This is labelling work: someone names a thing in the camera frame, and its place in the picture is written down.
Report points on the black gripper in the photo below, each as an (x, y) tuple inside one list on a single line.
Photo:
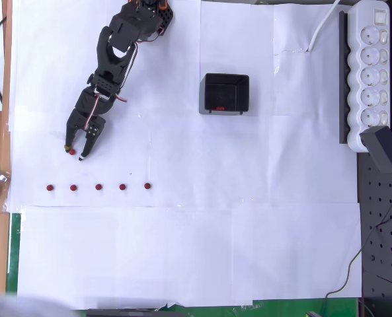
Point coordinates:
[(78, 123)]

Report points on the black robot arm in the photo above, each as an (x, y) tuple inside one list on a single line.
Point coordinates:
[(113, 66)]

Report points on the black open box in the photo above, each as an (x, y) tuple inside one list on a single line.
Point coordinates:
[(222, 92)]

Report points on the green cutting mat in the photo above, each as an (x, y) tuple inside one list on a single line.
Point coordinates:
[(14, 251)]

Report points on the white paper table cover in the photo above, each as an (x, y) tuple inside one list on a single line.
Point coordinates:
[(195, 247)]

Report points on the grey rounded object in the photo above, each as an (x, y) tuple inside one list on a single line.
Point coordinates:
[(4, 307)]

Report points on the white power strip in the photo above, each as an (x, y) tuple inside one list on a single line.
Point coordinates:
[(367, 76)]

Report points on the black power adapter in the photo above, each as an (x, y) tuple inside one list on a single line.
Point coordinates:
[(380, 148)]

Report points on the black pegboard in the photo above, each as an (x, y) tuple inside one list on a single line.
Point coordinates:
[(380, 214)]

